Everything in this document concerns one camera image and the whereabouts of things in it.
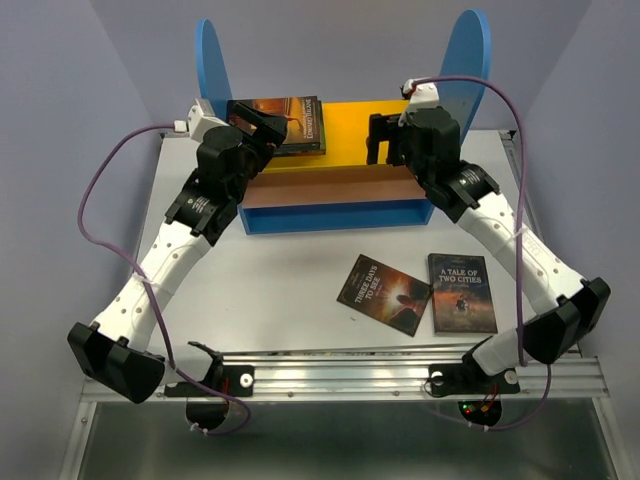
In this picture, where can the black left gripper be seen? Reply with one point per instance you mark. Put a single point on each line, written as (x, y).
(267, 126)

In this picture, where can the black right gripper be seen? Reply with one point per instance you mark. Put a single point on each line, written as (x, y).
(387, 127)

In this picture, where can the Little Women floral book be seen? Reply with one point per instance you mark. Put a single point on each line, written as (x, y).
(300, 149)

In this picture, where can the Animal Farm book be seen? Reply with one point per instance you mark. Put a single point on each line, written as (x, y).
(306, 130)

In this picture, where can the Edward Tulane brown book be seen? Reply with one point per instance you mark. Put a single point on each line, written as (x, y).
(278, 106)

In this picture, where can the Three Days To See book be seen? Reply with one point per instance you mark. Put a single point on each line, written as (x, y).
(386, 295)

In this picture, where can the Tale Of Two Cities book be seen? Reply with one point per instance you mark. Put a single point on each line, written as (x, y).
(462, 302)

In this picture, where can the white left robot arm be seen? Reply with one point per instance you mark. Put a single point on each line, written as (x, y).
(112, 348)

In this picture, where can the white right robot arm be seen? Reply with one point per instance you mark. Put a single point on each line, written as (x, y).
(567, 306)

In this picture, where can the blue yellow wooden bookshelf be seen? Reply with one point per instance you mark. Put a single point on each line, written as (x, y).
(339, 190)

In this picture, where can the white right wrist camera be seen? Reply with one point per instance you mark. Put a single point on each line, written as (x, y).
(419, 95)

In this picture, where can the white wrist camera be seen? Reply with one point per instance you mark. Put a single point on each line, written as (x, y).
(200, 119)
(419, 95)

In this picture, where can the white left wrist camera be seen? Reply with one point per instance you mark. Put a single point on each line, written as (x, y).
(200, 119)

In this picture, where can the aluminium mounting rail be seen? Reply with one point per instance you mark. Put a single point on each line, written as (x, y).
(385, 374)

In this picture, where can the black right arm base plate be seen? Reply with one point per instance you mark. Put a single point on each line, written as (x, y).
(446, 379)

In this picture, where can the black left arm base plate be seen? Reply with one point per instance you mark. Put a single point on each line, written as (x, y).
(232, 380)

